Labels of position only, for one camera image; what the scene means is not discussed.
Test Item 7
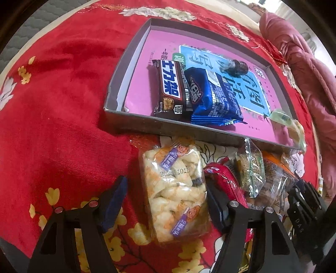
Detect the clear orange-edged snack packet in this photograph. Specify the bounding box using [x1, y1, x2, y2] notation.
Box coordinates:
[247, 150, 298, 213]

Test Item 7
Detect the pink quilt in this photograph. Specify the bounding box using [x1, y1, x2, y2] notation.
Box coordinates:
[259, 12, 336, 200]

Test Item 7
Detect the clear rice cracker packet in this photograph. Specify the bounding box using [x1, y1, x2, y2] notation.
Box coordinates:
[138, 143, 212, 243]

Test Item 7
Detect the clear green-label snack packet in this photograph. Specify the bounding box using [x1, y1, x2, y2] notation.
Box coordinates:
[235, 138, 266, 198]

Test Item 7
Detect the shallow grey cardboard box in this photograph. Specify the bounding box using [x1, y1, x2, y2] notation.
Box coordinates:
[103, 18, 306, 156]

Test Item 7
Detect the red floral cloth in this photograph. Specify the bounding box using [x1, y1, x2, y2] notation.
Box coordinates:
[0, 0, 323, 273]

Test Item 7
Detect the brown chocolate bar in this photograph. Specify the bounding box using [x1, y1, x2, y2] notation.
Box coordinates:
[147, 59, 193, 121]

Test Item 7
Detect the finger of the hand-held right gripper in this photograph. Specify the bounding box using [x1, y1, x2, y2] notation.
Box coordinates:
[287, 179, 330, 265]

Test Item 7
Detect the dark round candy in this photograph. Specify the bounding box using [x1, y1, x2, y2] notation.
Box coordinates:
[223, 59, 248, 76]

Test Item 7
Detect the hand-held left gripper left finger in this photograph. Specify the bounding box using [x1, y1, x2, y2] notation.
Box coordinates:
[28, 175, 128, 273]

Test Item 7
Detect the red snack packet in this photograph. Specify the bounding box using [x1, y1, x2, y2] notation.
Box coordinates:
[203, 157, 254, 244]

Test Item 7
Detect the blue cookie packet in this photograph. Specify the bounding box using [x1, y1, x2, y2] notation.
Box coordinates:
[183, 66, 247, 126]

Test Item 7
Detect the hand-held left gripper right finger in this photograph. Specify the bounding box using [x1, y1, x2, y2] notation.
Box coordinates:
[206, 181, 302, 273]

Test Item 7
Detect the light green snack bag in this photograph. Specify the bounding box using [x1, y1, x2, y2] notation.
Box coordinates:
[268, 110, 307, 154]

